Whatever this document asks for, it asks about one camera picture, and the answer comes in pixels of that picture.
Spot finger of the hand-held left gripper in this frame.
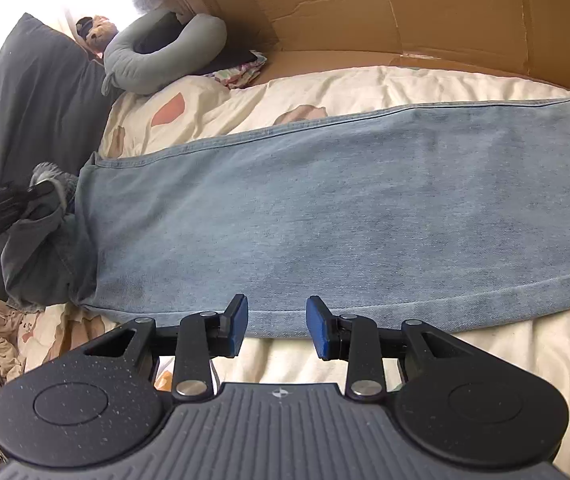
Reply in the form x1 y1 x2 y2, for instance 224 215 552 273
25 181 60 211

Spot floral patterned cloth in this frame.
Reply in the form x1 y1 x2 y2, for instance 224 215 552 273
205 52 268 90

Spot grey neck pillow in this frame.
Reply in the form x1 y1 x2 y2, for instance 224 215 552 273
102 10 228 96

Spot light blue jeans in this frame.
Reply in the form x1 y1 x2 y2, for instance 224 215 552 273
0 97 570 337

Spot cream bear print blanket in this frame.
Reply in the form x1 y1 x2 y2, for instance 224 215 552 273
0 65 570 480

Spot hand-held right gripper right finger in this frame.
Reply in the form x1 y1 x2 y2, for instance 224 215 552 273
306 296 470 402

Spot beige cloth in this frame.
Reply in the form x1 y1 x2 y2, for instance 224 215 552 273
0 299 72 387

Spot brown teddy bear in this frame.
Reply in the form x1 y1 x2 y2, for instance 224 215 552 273
76 14 118 54

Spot flattened brown cardboard sheet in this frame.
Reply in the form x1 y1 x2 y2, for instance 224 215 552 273
157 0 570 100

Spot dark grey pillow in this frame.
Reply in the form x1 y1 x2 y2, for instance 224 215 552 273
0 12 122 323

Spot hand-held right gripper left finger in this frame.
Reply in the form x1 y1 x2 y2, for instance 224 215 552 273
85 294 250 402

